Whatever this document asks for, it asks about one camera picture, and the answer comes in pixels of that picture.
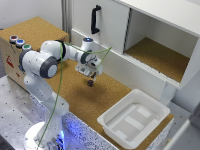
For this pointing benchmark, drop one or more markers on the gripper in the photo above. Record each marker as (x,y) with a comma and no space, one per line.
(86,67)

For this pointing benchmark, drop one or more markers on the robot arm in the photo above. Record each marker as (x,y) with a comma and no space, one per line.
(38,65)

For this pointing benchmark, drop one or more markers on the purple block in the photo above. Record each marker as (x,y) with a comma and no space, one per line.
(90,83)

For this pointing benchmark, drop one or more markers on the white sliding door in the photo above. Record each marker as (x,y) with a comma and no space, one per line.
(110,23)

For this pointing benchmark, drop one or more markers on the green button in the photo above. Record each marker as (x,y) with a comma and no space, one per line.
(26,47)

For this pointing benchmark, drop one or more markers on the wooden drawer box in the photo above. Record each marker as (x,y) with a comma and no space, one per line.
(30,36)

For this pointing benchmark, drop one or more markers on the white plastic box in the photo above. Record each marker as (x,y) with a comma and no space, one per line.
(133,118)

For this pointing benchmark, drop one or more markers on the blue button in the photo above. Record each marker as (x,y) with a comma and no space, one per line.
(20,42)

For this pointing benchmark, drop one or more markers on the white cabinet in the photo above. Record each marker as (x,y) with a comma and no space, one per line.
(156,40)

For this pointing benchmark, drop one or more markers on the red button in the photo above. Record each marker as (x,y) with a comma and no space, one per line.
(13,38)

